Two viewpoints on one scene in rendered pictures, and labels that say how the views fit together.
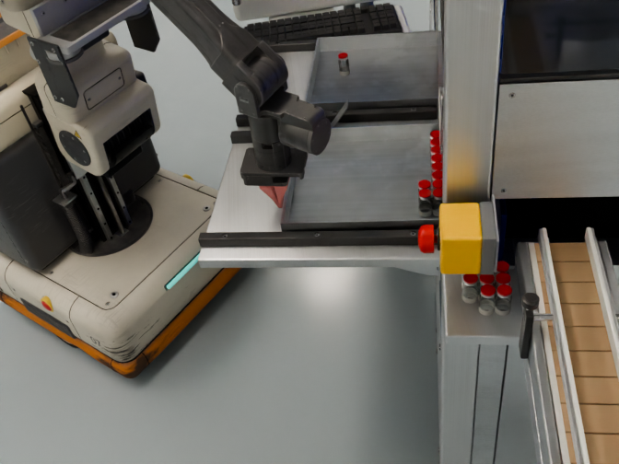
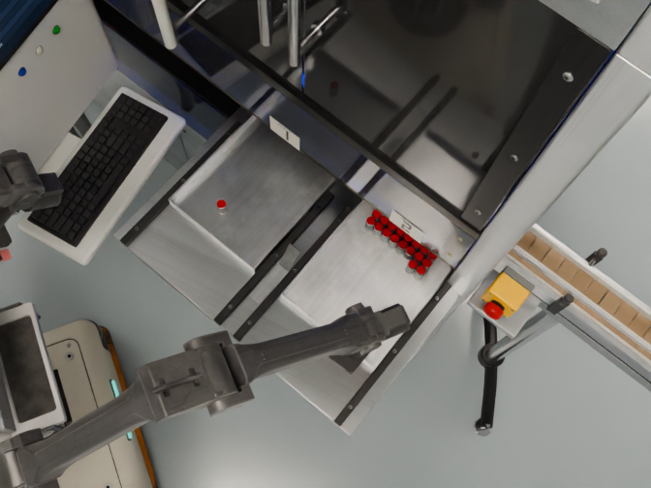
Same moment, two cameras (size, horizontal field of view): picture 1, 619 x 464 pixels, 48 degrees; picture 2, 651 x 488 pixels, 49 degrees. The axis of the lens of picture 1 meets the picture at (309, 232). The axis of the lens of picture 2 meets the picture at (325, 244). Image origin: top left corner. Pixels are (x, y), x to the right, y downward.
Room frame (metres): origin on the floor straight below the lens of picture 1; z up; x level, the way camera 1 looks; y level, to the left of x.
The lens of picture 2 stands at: (0.89, 0.33, 2.45)
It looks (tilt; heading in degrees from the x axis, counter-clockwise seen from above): 71 degrees down; 289
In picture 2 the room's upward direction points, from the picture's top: 7 degrees clockwise
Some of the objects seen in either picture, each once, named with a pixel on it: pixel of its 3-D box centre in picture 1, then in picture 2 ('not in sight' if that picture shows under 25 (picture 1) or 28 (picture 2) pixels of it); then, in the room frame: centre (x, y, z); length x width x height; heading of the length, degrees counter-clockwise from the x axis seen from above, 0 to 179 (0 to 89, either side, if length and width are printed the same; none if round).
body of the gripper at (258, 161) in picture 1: (272, 151); (355, 343); (0.90, 0.04, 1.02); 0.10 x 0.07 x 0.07; 76
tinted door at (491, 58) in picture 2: not in sight; (416, 77); (0.99, -0.27, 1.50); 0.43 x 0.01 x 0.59; 167
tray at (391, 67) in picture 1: (391, 72); (261, 184); (1.26, -0.23, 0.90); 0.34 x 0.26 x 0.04; 77
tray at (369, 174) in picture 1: (386, 177); (374, 274); (0.93, -0.15, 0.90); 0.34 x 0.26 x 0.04; 78
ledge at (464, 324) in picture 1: (492, 305); (507, 297); (0.64, -0.25, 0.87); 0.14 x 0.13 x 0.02; 77
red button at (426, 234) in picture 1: (431, 238); (494, 309); (0.67, -0.16, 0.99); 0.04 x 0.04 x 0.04; 77
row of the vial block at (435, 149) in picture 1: (437, 171); (397, 244); (0.91, -0.23, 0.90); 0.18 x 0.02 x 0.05; 168
